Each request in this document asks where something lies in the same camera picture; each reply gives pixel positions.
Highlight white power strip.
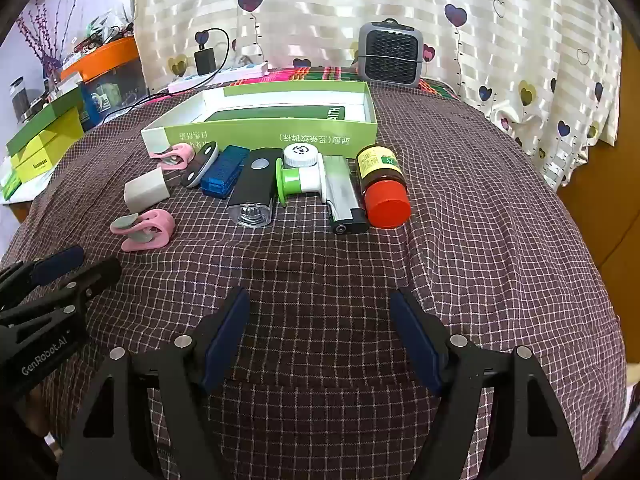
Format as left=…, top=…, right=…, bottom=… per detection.
left=167, top=62, right=269, bottom=94

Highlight black power adapter with cable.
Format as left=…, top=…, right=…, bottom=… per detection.
left=100, top=27, right=232, bottom=126

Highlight green cardboard box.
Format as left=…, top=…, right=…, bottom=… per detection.
left=141, top=81, right=378, bottom=157

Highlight black oval key fob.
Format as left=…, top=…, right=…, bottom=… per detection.
left=181, top=141, right=219, bottom=188

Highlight orange tray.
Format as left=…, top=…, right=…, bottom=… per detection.
left=60, top=36, right=141, bottom=83

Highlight grey small desk heater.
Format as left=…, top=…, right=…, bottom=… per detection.
left=358, top=18, right=424, bottom=83

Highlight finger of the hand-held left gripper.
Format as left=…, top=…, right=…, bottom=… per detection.
left=0, top=258, right=124, bottom=331
left=0, top=245, right=86, bottom=311

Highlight brown checked blanket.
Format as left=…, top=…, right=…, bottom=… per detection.
left=0, top=77, right=628, bottom=480

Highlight yellow box with green lid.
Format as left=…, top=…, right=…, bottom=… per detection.
left=6, top=85, right=86, bottom=183

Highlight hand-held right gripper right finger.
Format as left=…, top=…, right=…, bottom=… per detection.
left=389, top=287, right=583, bottom=480

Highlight pink toy car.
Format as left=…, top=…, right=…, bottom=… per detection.
left=110, top=208, right=176, bottom=253
left=147, top=143, right=196, bottom=171

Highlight wooden cabinet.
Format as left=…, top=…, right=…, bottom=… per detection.
left=557, top=25, right=640, bottom=411

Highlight white round bottle cap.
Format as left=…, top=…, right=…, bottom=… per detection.
left=281, top=143, right=319, bottom=171

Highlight green and white spool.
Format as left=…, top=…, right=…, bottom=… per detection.
left=274, top=157, right=331, bottom=207

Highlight heart print curtain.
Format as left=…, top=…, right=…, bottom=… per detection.
left=132, top=0, right=623, bottom=191

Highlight brown bottle with red cap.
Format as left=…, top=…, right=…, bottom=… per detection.
left=356, top=145, right=412, bottom=230

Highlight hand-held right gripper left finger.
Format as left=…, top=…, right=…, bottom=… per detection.
left=57, top=286, right=251, bottom=480

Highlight colourful striped cloth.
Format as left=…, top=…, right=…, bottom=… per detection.
left=265, top=65, right=458, bottom=101

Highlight black bike light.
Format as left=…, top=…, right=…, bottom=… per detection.
left=227, top=148, right=283, bottom=229

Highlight white charger cube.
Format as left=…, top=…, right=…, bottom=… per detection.
left=124, top=168, right=171, bottom=213

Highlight purple flower branches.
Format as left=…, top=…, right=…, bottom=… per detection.
left=15, top=0, right=96, bottom=68

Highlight glass jar with black lid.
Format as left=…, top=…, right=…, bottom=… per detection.
left=9, top=76, right=31, bottom=121

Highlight blue usb device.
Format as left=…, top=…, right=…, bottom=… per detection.
left=200, top=145, right=249, bottom=197

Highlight silver lighter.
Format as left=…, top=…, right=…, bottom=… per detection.
left=322, top=155, right=371, bottom=236

